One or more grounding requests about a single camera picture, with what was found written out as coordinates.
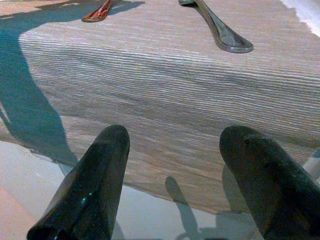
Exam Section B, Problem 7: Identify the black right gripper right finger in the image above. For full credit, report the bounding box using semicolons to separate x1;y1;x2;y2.
219;125;320;240

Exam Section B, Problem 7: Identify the metal spoon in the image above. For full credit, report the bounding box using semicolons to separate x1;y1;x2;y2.
81;0;114;23

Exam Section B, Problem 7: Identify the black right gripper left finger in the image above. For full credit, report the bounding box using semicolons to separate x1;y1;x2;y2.
26;124;131;240

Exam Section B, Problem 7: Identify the beige woven placemat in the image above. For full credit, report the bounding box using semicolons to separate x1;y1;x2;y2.
0;0;320;215

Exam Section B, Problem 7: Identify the metal fork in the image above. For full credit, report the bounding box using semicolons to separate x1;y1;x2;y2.
178;0;255;54

